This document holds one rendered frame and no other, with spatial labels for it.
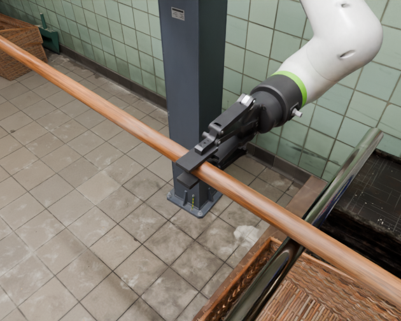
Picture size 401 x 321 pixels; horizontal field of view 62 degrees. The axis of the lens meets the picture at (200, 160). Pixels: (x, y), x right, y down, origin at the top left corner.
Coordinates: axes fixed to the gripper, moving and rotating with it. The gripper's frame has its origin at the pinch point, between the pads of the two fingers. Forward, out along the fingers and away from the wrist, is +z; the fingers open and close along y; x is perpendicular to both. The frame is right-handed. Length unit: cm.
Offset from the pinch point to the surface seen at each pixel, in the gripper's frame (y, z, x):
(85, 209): 119, -16, 102
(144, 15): 51, -116, 150
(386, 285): -1.5, 1.1, -30.4
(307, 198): 61, -59, -4
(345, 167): 1.7, -17.1, -18.2
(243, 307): 1.6, 12.9, -18.9
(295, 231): -1.1, 1.5, -18.7
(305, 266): 47, -25, -18
